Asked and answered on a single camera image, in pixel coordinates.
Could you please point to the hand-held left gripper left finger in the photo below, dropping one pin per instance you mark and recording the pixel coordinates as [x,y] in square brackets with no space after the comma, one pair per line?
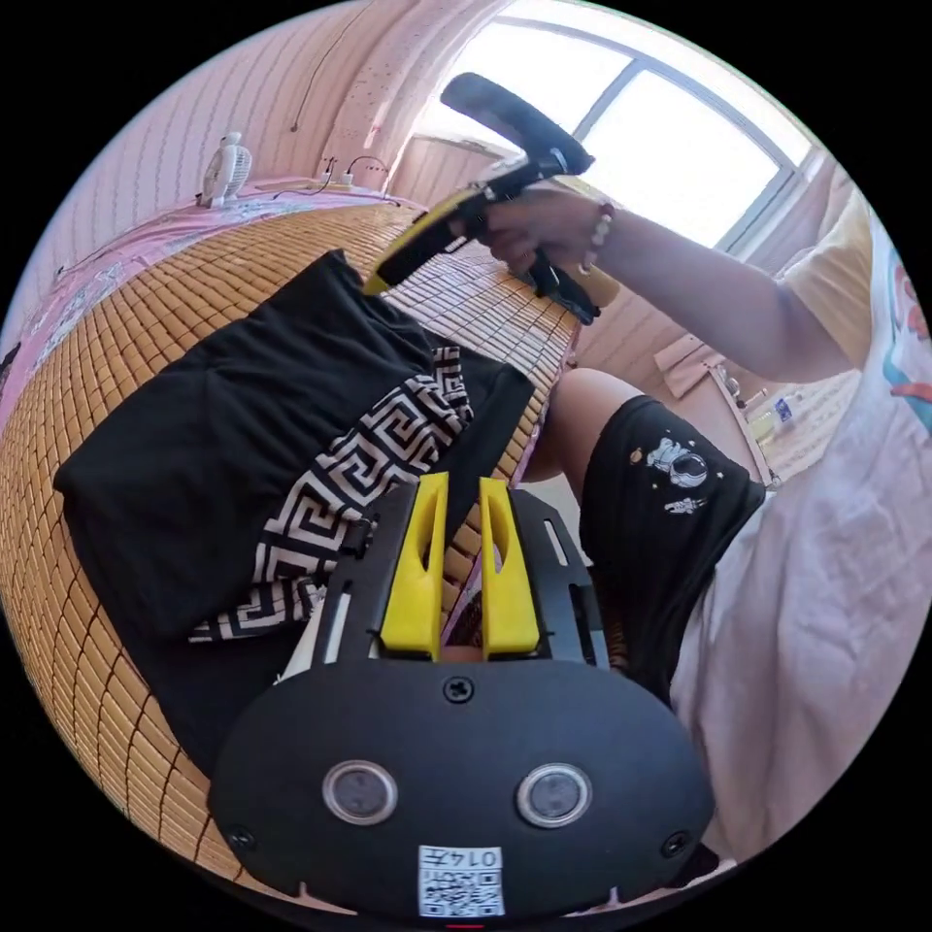
[416,582]

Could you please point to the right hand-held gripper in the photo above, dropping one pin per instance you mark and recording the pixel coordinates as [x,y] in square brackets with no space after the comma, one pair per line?
[429,247]

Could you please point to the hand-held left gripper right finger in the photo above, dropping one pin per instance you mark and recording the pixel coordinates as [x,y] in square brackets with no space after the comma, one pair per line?
[510,597]

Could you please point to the black long sleeve with key pattern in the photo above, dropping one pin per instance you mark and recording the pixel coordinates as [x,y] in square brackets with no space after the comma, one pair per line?
[218,437]

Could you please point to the person's right forearm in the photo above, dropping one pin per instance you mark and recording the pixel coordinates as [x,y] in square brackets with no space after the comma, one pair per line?
[699,291]

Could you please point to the person's right hand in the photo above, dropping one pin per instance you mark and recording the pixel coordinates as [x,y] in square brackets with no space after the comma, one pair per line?
[542,222]

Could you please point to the white power strip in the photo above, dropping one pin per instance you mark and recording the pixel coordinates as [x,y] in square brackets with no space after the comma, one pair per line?
[333,182]

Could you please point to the white fan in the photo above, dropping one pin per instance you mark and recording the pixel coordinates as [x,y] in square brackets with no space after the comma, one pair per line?
[222,171]

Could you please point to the person's body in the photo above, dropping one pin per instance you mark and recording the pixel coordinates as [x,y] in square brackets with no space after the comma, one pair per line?
[801,553]

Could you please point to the window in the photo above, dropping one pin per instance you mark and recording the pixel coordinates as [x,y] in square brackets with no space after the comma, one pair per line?
[692,146]

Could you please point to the bed with woven mat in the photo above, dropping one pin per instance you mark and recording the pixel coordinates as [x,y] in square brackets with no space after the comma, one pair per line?
[109,342]

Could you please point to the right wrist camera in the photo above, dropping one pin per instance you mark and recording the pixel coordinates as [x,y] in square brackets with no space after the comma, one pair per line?
[502,120]

